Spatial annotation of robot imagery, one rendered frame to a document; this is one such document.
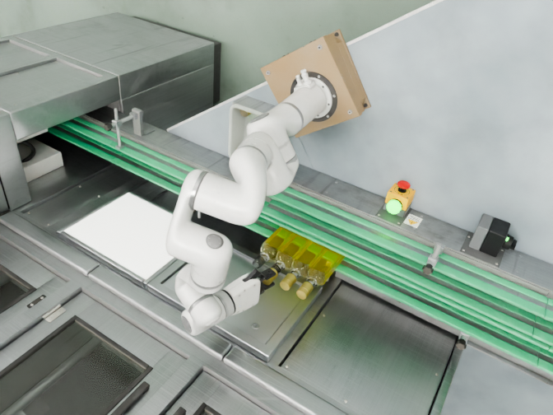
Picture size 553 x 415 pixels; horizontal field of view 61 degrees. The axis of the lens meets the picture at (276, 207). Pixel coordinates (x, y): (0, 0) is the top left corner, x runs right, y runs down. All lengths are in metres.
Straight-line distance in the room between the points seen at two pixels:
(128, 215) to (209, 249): 0.92
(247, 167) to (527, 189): 0.82
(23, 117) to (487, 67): 1.51
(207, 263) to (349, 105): 0.67
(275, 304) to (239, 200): 0.64
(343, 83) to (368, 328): 0.77
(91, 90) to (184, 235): 1.18
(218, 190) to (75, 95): 1.16
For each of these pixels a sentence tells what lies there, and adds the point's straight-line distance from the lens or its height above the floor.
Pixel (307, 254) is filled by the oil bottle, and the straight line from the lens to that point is 1.48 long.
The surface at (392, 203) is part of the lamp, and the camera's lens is 1.47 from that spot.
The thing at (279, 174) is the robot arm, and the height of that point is 1.23.
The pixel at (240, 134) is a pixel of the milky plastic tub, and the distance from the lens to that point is 1.73.
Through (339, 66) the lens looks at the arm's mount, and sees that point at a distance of 1.39.
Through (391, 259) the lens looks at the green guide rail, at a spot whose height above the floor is 0.92.
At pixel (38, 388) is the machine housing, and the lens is 1.47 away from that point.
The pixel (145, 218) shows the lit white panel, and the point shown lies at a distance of 1.84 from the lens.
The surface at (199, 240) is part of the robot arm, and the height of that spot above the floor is 1.48.
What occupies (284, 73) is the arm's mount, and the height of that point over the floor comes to 0.85.
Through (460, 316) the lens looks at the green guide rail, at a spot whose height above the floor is 0.92.
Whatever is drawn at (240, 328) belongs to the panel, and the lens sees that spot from 1.46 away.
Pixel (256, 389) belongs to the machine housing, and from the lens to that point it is 1.37.
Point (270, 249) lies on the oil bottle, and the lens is 1.48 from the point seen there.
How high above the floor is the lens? 2.06
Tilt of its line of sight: 46 degrees down
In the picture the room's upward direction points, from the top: 131 degrees counter-clockwise
